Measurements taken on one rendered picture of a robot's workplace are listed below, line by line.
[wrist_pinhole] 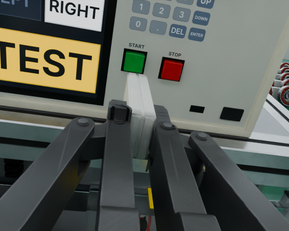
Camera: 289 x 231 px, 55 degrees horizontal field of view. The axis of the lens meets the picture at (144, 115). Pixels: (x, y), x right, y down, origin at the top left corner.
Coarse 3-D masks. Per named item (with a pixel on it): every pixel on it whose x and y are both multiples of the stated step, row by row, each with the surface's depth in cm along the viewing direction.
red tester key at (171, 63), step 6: (168, 60) 27; (168, 66) 27; (174, 66) 27; (180, 66) 27; (162, 72) 27; (168, 72) 27; (174, 72) 27; (180, 72) 27; (168, 78) 27; (174, 78) 28
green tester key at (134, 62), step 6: (126, 54) 26; (132, 54) 26; (138, 54) 26; (126, 60) 26; (132, 60) 26; (138, 60) 26; (126, 66) 27; (132, 66) 27; (138, 66) 27; (138, 72) 27
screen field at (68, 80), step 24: (0, 48) 26; (24, 48) 26; (48, 48) 26; (72, 48) 26; (96, 48) 26; (0, 72) 27; (24, 72) 27; (48, 72) 27; (72, 72) 27; (96, 72) 27
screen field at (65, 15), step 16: (0, 0) 24; (16, 0) 24; (32, 0) 24; (48, 0) 24; (64, 0) 24; (80, 0) 24; (96, 0) 24; (16, 16) 24; (32, 16) 24; (48, 16) 25; (64, 16) 25; (80, 16) 25; (96, 16) 25
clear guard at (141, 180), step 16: (96, 176) 29; (144, 176) 30; (96, 192) 27; (144, 192) 28; (272, 192) 32; (288, 192) 33; (96, 208) 25; (144, 208) 26; (288, 208) 30; (144, 224) 25
